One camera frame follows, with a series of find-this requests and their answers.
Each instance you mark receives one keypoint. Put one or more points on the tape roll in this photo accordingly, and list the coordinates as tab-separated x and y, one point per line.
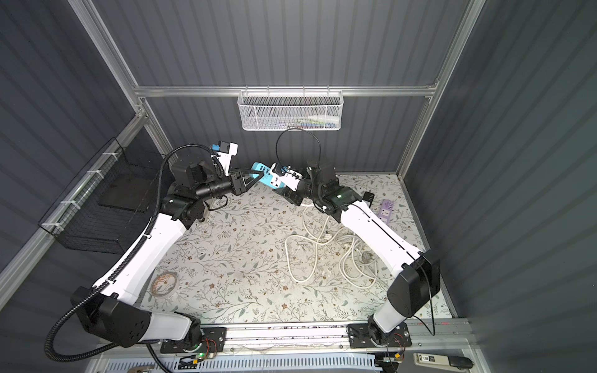
164	284

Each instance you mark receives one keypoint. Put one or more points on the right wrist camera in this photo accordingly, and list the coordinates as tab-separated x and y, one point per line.
284	176

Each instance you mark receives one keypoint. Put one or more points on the black power strip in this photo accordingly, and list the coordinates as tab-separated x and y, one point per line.
368	197

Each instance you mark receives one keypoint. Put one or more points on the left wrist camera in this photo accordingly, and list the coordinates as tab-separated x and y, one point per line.
222	154

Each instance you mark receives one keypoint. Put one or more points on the white label device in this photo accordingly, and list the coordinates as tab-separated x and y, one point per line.
443	362

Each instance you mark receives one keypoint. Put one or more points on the purple power strip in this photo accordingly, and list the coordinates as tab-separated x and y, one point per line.
386	211

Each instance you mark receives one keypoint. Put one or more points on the markers in white basket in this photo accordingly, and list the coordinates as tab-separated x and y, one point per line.
319	122

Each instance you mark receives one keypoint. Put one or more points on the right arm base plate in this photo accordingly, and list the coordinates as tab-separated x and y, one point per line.
363	336

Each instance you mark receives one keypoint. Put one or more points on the white slotted cable duct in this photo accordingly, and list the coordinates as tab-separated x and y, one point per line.
342	362

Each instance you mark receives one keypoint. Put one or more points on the black wire basket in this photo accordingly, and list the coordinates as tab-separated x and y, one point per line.
113	204

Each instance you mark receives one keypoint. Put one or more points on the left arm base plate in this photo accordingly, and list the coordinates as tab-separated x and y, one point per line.
212	341

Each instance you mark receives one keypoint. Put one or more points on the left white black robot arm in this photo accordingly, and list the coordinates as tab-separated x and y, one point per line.
108	309

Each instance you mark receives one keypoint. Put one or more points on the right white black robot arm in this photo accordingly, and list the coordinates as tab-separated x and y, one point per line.
416	275

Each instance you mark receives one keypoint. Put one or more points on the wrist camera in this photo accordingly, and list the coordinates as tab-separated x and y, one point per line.
284	176
222	154

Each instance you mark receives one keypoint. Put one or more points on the white wire mesh basket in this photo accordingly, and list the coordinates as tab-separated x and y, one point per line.
258	112

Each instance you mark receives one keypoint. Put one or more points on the teal power strip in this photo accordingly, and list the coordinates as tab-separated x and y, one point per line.
269	178

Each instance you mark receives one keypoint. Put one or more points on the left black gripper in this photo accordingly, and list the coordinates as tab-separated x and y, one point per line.
238	182

